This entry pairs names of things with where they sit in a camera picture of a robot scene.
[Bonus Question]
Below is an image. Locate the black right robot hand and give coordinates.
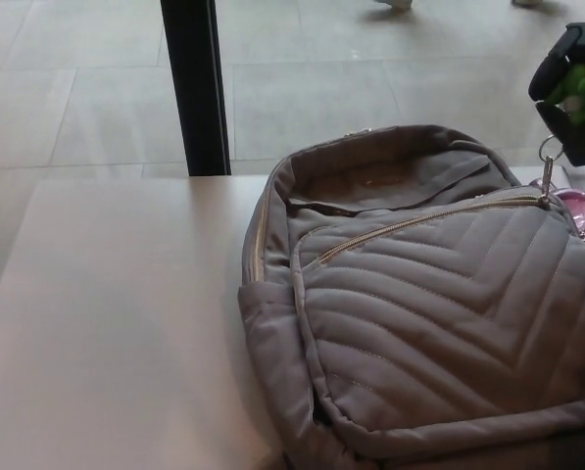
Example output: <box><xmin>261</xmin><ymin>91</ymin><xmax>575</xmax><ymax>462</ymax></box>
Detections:
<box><xmin>527</xmin><ymin>22</ymin><xmax>585</xmax><ymax>166</ymax></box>

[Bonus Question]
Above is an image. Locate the green plush keychain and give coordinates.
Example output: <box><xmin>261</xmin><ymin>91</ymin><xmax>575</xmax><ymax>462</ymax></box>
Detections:
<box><xmin>536</xmin><ymin>63</ymin><xmax>585</xmax><ymax>210</ymax></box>

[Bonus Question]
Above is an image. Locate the grey quilted backpack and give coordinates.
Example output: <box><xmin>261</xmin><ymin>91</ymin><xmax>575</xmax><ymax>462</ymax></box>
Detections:
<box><xmin>236</xmin><ymin>124</ymin><xmax>585</xmax><ymax>470</ymax></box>

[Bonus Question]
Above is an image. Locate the pink transparent bottle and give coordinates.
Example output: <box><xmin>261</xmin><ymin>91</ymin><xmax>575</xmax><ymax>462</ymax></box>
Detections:
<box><xmin>526</xmin><ymin>178</ymin><xmax>585</xmax><ymax>256</ymax></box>

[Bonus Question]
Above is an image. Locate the grey webbing strap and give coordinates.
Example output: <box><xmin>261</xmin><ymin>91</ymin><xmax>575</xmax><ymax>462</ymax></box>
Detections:
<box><xmin>559</xmin><ymin>164</ymin><xmax>585</xmax><ymax>198</ymax></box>

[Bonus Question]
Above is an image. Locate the black window frame post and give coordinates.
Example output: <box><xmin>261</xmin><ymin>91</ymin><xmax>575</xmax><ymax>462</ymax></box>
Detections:
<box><xmin>159</xmin><ymin>0</ymin><xmax>233</xmax><ymax>177</ymax></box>

